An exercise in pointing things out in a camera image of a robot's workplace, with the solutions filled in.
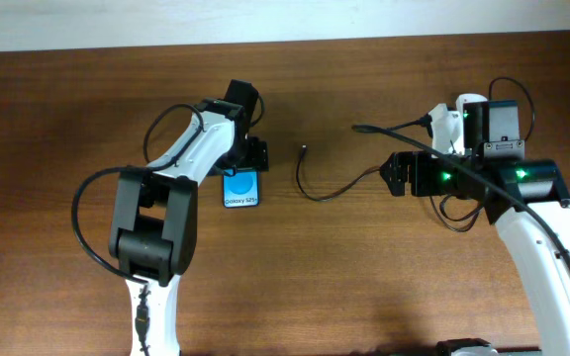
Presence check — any black charger cable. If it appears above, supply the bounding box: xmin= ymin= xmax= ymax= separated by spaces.
xmin=295 ymin=144 xmax=383 ymax=203

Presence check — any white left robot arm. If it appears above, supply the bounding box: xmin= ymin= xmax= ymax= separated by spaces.
xmin=109 ymin=94 xmax=268 ymax=355

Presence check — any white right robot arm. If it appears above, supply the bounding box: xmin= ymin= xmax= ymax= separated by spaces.
xmin=380 ymin=151 xmax=570 ymax=355

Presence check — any blue Galaxy smartphone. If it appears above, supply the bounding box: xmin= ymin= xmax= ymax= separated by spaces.
xmin=223 ymin=170 xmax=260 ymax=209

